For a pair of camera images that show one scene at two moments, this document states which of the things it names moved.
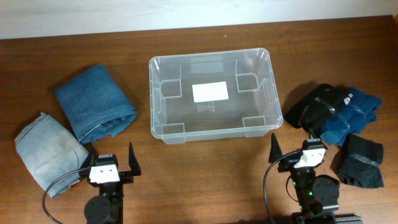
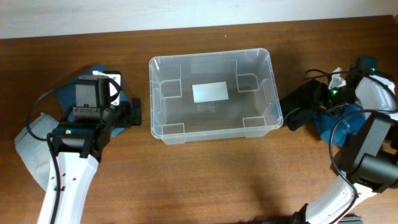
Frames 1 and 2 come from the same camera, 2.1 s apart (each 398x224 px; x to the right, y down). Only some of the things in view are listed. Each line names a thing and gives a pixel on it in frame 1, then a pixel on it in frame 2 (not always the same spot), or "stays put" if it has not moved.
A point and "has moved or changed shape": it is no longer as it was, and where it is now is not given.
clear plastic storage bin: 213,96 stays put
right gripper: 286,163 to 331,92
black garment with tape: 309,109 has moved or changed shape
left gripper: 128,175 to 127,110
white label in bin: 210,92 stays put
